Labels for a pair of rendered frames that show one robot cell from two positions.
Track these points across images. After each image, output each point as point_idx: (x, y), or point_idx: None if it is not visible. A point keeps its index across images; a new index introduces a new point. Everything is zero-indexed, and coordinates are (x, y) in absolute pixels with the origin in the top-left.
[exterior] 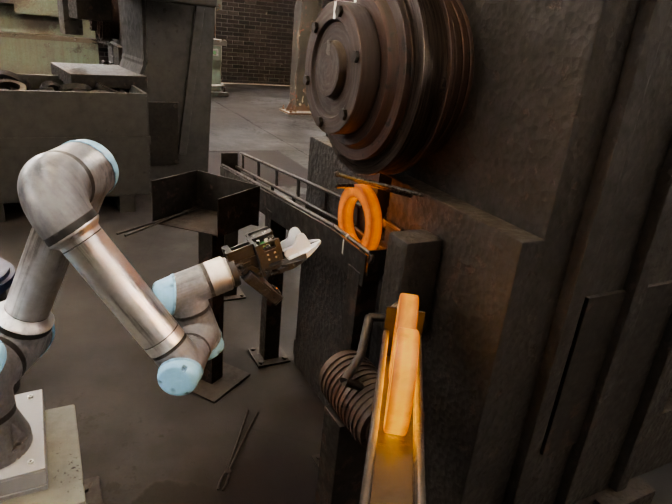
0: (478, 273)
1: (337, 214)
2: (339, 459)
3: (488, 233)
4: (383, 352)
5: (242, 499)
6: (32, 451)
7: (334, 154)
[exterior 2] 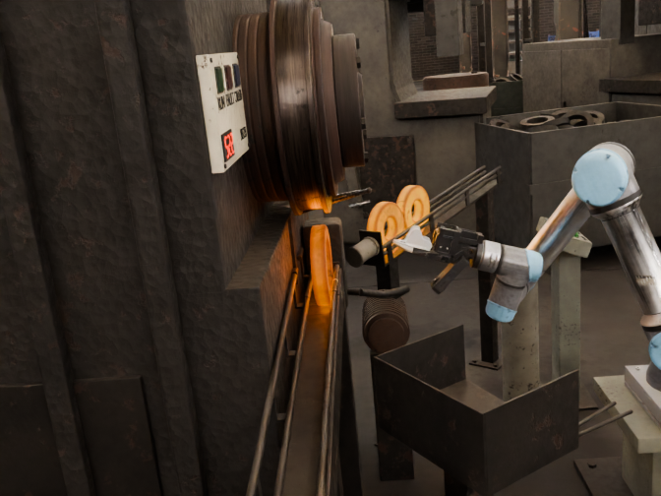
0: (306, 219)
1: (287, 335)
2: None
3: None
4: (399, 233)
5: None
6: (641, 375)
7: (274, 263)
